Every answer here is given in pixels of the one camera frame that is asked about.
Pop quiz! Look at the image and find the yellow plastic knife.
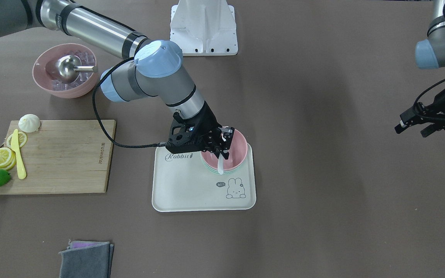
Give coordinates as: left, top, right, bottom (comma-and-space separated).
11, 129, 27, 180

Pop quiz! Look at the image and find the white ceramic spoon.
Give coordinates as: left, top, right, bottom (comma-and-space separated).
217, 149, 233, 175

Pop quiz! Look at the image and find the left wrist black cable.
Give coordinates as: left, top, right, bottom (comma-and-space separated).
412, 66, 445, 120

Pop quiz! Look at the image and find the metal ice scoop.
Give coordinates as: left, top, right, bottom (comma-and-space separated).
45, 55, 98, 84

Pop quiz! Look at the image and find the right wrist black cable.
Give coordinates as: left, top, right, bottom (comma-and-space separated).
92, 57, 167, 149

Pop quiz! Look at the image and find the grey folded cloth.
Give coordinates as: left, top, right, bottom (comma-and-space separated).
59, 241, 114, 278

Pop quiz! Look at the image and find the lemon slice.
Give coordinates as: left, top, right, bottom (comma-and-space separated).
0, 147, 16, 170
6, 131, 27, 148

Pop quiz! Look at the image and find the large pink ice bowl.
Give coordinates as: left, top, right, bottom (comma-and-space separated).
32, 43, 99, 98

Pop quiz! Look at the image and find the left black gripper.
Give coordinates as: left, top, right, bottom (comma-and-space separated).
394, 89, 445, 138

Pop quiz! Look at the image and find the green bowl stack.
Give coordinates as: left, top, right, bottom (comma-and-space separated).
201, 155, 246, 175

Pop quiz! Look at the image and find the small pink bowl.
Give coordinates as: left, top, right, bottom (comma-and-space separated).
200, 129, 248, 173

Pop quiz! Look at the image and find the white steamed bun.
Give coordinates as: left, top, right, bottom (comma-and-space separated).
18, 114, 41, 133

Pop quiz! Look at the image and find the white camera pole base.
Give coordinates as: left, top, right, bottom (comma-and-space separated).
170, 0, 239, 56

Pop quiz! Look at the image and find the bamboo cutting board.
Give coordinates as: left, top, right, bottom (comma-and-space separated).
0, 120, 113, 195

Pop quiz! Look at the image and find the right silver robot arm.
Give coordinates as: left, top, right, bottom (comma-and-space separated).
0, 0, 234, 159

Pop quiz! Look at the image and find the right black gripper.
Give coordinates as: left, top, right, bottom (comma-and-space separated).
165, 102, 235, 159

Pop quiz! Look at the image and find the cream rabbit tray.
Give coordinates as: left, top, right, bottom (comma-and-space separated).
151, 146, 257, 212

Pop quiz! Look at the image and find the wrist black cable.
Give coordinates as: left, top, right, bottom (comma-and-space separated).
92, 57, 167, 149
412, 66, 445, 120

